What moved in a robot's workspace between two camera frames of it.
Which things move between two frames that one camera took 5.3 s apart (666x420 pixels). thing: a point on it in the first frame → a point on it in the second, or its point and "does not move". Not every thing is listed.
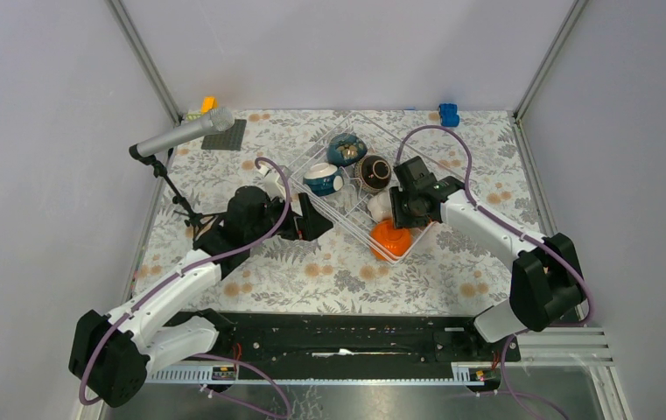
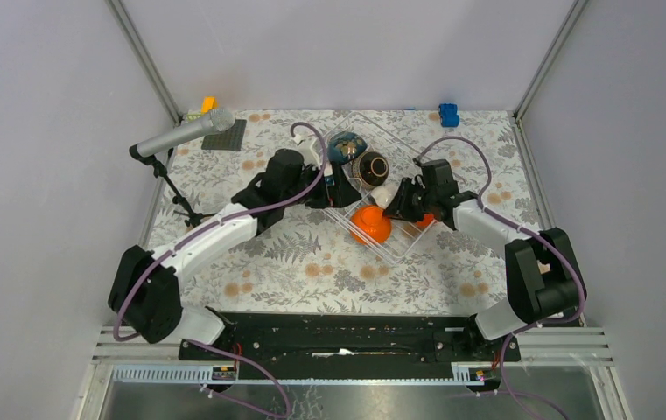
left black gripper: [310, 225] → [342, 193]
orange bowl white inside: [388, 241] → [369, 225]
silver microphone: [217, 120] does not move
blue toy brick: [449, 115] does not move
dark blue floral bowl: [346, 149] does not move
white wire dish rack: [349, 175] does not move
